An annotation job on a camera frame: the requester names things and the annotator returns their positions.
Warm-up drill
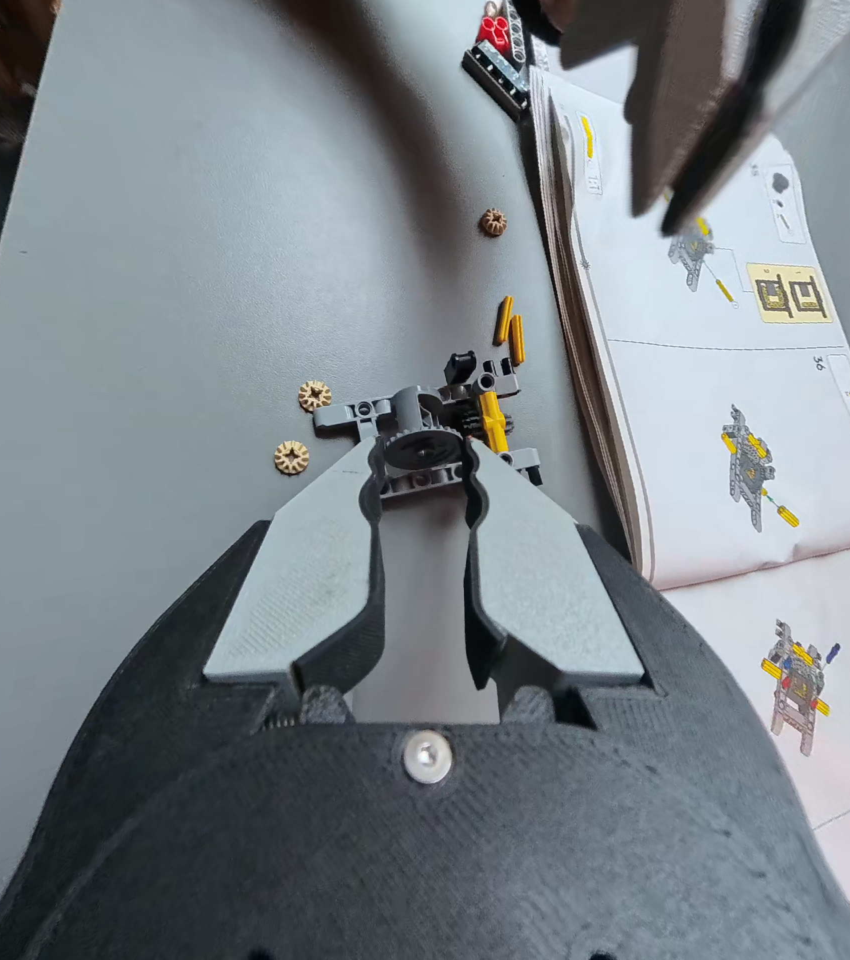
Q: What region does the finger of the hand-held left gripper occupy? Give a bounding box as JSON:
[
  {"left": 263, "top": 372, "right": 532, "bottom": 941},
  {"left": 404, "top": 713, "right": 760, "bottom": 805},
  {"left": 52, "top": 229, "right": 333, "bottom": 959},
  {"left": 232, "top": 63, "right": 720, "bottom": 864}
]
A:
[
  {"left": 660, "top": 0, "right": 850, "bottom": 235},
  {"left": 560, "top": 0, "right": 743, "bottom": 220}
]

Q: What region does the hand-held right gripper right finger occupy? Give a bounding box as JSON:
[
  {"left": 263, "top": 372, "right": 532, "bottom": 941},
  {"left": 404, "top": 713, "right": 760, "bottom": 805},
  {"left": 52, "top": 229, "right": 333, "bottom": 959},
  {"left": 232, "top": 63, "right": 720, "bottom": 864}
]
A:
[{"left": 462, "top": 437, "right": 656, "bottom": 693}]

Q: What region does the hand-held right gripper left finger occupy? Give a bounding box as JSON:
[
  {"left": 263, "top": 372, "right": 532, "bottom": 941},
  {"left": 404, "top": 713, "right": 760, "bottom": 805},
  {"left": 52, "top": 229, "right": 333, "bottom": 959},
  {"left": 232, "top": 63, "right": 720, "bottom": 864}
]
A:
[{"left": 202, "top": 438, "right": 389, "bottom": 697}]

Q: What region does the grey lego chassis assembly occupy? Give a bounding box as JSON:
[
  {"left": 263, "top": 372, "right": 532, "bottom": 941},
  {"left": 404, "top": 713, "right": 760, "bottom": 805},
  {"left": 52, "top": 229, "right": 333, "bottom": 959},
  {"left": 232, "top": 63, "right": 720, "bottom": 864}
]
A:
[{"left": 312, "top": 356, "right": 546, "bottom": 502}]

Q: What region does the black red lego subassembly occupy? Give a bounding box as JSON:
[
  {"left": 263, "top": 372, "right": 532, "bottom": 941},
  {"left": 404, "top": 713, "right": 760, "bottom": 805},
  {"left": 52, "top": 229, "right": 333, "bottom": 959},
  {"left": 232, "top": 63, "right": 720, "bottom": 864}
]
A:
[{"left": 461, "top": 0, "right": 536, "bottom": 116}]

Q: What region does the lego instruction booklet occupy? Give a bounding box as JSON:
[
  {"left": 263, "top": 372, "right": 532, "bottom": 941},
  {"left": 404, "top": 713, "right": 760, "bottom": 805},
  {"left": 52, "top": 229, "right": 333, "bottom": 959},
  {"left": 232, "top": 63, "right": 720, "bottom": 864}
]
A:
[{"left": 526, "top": 45, "right": 850, "bottom": 960}]

